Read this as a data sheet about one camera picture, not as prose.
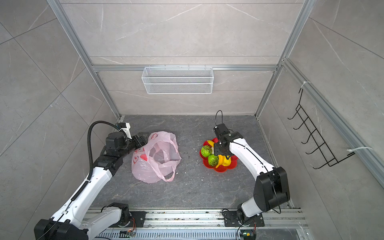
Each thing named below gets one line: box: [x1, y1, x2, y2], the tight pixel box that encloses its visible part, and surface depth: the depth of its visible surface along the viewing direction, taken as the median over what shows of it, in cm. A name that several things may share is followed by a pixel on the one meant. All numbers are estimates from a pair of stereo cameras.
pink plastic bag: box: [131, 131, 182, 184], surface depth 82 cm
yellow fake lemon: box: [222, 155, 232, 167], surface depth 91 cm
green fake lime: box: [208, 154, 219, 167], surface depth 90 cm
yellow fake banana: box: [215, 154, 229, 168], surface depth 90 cm
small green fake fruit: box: [201, 145, 212, 157], surface depth 92 cm
